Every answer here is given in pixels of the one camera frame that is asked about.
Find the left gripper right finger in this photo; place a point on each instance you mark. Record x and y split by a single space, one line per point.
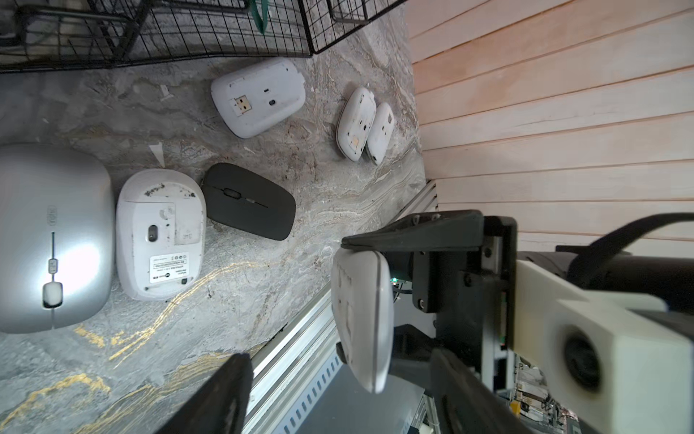
464 404

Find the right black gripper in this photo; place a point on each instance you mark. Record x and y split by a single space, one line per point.
463 268

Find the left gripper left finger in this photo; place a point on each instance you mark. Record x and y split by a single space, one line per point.
220 406

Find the white mouse with label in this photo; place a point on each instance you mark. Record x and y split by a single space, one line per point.
160 227

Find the small white mouse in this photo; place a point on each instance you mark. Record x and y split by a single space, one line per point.
355 123

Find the black mouse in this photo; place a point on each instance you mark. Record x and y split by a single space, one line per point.
241 199

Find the silver computer mouse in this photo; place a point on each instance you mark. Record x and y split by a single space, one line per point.
57 237

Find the white mouse with usb dongle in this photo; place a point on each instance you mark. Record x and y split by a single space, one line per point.
256 98

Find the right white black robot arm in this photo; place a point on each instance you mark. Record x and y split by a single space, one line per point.
604 265

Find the black wire basket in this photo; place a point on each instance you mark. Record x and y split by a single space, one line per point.
52 36

